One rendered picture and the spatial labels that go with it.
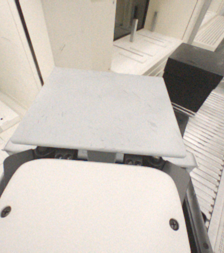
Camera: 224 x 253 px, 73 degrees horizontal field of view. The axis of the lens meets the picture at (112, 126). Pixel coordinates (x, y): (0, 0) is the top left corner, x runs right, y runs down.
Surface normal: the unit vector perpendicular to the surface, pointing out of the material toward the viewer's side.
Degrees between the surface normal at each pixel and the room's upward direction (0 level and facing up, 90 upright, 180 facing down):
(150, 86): 1
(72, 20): 90
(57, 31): 90
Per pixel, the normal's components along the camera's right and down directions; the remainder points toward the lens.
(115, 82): 0.07, -0.66
